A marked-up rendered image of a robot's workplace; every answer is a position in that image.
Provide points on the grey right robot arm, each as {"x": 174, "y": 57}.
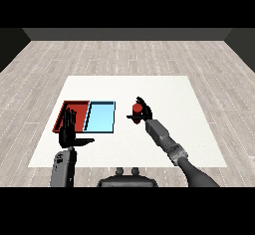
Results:
{"x": 176, "y": 154}

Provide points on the red shallow open box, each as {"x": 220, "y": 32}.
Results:
{"x": 74, "y": 114}

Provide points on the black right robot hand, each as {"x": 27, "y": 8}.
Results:
{"x": 146, "y": 112}

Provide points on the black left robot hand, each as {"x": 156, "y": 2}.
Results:
{"x": 67, "y": 135}

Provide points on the small red can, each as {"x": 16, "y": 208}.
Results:
{"x": 136, "y": 110}

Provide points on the dark grey robot body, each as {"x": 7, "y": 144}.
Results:
{"x": 127, "y": 180}

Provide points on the light blue shallow open box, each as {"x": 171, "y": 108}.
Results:
{"x": 99, "y": 117}

